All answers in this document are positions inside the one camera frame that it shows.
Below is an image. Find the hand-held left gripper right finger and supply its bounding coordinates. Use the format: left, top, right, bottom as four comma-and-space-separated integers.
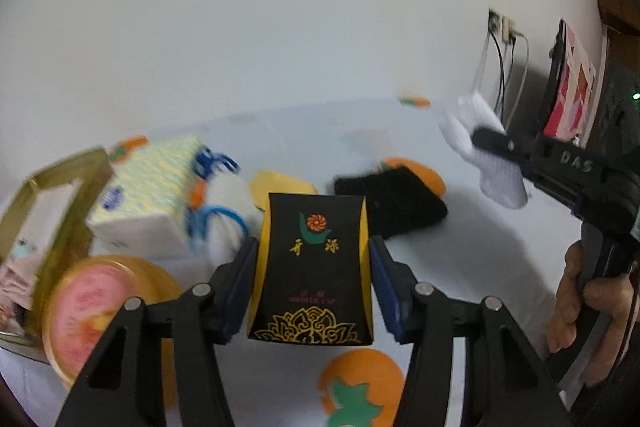
367, 234, 574, 427

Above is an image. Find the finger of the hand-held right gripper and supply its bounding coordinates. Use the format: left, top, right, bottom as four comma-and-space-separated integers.
471, 126, 538, 182

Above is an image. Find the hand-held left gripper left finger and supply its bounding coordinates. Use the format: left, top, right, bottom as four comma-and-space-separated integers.
54, 237, 261, 427

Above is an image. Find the white textured sock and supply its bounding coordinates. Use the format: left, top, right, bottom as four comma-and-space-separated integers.
438, 92, 530, 210

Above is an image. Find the white sock light blue trim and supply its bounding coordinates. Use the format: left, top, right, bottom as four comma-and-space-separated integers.
185, 204, 251, 271

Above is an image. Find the black and yellow box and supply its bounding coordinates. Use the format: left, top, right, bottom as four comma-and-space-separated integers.
247, 192, 375, 346

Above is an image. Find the black sock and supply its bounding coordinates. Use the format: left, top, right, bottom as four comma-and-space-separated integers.
333, 169, 449, 241

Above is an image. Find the yellow cloth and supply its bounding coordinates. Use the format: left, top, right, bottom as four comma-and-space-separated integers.
248, 169, 319, 213

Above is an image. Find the gold metal tin box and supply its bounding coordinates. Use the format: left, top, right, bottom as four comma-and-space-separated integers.
0, 147, 117, 349

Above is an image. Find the person's right hand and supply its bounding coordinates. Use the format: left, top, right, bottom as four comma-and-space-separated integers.
546, 239, 640, 355

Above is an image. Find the black upright screen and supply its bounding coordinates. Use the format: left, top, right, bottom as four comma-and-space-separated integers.
537, 19, 569, 144

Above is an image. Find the fruit print bed sheet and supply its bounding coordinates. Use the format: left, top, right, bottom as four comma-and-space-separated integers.
0, 94, 592, 427

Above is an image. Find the patterned tissue pack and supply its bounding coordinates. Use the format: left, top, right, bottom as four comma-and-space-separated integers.
84, 135, 212, 259

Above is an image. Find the round yellow container pink lid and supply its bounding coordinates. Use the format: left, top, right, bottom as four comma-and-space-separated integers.
41, 255, 184, 409

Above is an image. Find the wooden wardrobe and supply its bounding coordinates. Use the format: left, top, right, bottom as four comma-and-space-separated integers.
592, 0, 640, 75

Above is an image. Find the black cable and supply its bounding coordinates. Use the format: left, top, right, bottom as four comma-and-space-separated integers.
504, 41, 517, 128
491, 31, 505, 118

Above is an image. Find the grey cable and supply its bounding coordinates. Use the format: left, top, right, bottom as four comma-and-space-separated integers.
509, 33, 530, 124

